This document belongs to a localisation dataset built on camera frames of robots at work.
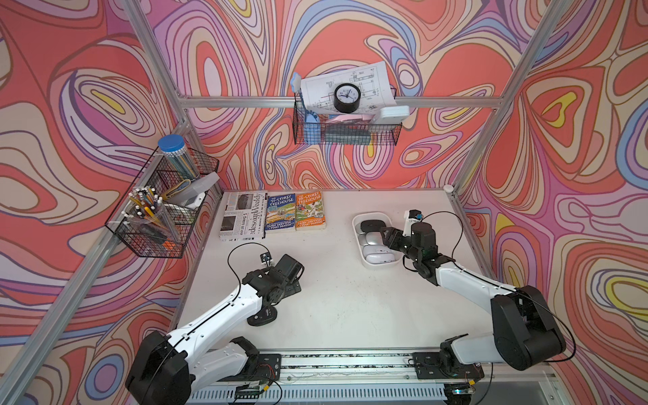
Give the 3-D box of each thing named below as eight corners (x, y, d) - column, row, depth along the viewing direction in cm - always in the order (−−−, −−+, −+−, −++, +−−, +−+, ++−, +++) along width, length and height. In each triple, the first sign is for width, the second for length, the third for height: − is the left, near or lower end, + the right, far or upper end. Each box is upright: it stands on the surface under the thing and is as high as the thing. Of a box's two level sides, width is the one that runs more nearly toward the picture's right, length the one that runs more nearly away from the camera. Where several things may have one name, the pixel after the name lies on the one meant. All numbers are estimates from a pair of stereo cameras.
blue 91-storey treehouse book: (267, 229, 108) (265, 225, 106) (269, 200, 120) (268, 195, 117) (296, 227, 109) (295, 223, 106) (295, 198, 120) (295, 193, 118)
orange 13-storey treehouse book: (293, 229, 106) (293, 226, 105) (297, 194, 120) (297, 191, 118) (326, 229, 106) (326, 226, 105) (326, 194, 120) (326, 191, 118)
